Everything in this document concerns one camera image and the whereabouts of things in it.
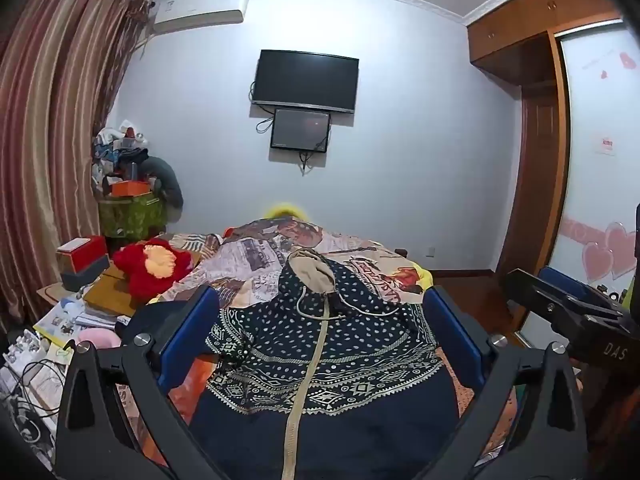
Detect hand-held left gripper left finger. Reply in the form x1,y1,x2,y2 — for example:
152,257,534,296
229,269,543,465
54,284,221,480

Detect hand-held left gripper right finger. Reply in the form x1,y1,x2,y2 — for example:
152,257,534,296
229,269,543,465
422,285,588,480

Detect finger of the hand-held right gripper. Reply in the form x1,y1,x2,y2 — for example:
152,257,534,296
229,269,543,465
502,269,626,333
537,266,623,313

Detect navy patterned hoodie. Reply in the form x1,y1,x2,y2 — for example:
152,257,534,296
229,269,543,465
115,249,466,480

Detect red plush toy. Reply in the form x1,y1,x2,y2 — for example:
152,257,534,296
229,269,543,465
112,239,202,303

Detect pink soft item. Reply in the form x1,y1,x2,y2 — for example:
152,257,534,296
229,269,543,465
75,329,121,350

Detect wooden nightstand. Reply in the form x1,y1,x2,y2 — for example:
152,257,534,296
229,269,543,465
37,262,141,318

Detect frosted sliding door with hearts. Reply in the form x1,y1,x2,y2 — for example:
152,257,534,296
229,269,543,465
520,22,640,341

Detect printed blanket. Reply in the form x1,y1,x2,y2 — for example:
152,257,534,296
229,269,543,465
112,215,521,476

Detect grey box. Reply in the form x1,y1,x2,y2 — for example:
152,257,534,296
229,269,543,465
61,255,111,292

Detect printed paper booklets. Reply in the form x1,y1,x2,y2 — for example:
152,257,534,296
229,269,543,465
34,300,121,348

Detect red box with white lid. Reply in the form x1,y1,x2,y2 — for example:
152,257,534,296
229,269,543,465
55,235,108,273

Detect orange box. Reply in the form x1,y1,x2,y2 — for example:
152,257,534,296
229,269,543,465
111,180,151,197

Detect pile of clutter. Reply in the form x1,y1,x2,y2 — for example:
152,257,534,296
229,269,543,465
91,119,151,196

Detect striped curtain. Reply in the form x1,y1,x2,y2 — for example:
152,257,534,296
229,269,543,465
0,0,153,331

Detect wooden wardrobe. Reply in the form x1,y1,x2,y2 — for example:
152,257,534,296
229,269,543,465
467,0,631,286

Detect white air conditioner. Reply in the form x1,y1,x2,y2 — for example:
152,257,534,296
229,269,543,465
152,0,249,36

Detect small wall monitor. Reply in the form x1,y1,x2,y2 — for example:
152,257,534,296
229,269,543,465
270,108,332,154

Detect large wall television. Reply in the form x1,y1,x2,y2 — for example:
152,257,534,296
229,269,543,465
250,49,360,113

